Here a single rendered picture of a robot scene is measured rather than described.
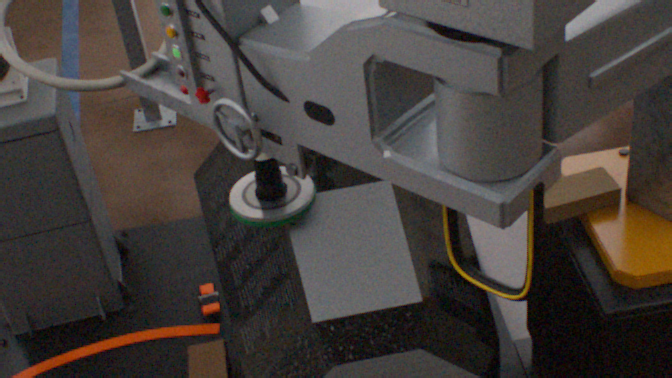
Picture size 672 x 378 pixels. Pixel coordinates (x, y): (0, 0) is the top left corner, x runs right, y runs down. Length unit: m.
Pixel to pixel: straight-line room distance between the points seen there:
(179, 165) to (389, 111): 2.42
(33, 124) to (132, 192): 1.11
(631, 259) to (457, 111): 0.78
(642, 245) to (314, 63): 0.93
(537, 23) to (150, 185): 2.84
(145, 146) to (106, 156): 0.18
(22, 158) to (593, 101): 1.89
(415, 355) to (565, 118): 0.64
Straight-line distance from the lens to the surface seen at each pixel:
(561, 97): 1.69
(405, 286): 2.09
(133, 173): 4.14
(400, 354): 2.03
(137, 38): 4.25
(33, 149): 3.04
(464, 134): 1.62
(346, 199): 2.36
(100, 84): 2.48
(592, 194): 2.34
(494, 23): 1.42
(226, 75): 2.01
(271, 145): 2.10
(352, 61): 1.71
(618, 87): 1.82
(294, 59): 1.83
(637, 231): 2.32
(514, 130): 1.62
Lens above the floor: 2.26
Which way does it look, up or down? 37 degrees down
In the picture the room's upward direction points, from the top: 8 degrees counter-clockwise
